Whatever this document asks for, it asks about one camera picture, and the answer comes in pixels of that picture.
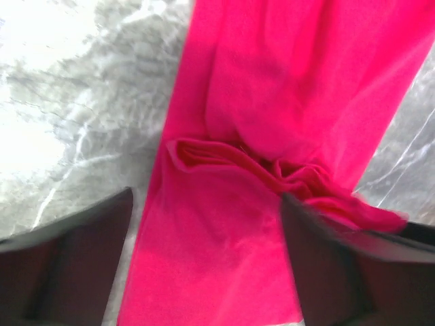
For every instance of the magenta t-shirt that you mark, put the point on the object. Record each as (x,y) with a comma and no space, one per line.
(270,97)

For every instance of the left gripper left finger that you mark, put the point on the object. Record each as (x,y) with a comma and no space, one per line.
(62,273)

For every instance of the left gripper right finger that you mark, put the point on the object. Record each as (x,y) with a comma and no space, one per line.
(347,277)

